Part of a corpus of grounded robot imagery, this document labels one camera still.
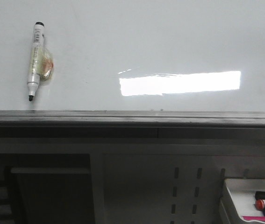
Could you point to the white taped whiteboard marker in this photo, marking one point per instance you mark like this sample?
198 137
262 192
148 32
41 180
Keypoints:
41 61

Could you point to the white perforated stand panel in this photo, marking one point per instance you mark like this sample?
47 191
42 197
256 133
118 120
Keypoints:
173 181

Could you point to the white wavy marker tray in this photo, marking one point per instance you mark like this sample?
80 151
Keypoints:
238 199

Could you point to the dark cabinet with white shelf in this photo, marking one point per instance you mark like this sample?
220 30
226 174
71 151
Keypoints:
46 189

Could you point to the pink highlighter marker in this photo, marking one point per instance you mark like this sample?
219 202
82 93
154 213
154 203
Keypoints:
253 218

